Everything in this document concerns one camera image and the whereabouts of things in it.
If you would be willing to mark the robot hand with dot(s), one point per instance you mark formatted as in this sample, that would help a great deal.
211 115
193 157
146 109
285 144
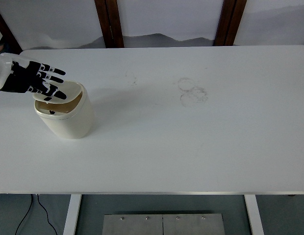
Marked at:
22 78

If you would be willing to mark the cream plastic trash bin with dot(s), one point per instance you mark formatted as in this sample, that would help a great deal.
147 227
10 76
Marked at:
71 122

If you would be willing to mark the white table leg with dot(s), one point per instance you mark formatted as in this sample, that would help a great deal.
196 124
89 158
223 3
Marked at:
254 215
71 215

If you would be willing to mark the grey metal plate with screws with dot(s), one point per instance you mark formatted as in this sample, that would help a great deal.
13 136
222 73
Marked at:
142 226

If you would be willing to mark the brown wooden screen frame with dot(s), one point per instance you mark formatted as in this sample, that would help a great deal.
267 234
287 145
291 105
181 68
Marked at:
8 34
229 22
110 22

